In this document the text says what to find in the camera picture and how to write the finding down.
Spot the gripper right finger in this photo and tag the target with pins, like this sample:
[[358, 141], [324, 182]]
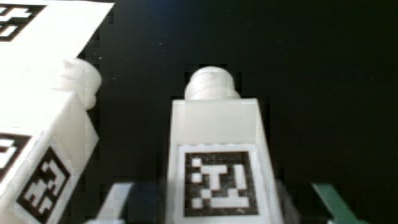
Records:
[[314, 204]]

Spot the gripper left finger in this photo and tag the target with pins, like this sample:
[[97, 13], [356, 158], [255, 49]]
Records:
[[129, 207]]

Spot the white leg with tag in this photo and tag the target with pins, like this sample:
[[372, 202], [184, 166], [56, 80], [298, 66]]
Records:
[[221, 183]]

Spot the white leg inner right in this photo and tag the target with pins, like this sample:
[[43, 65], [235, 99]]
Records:
[[49, 86]]

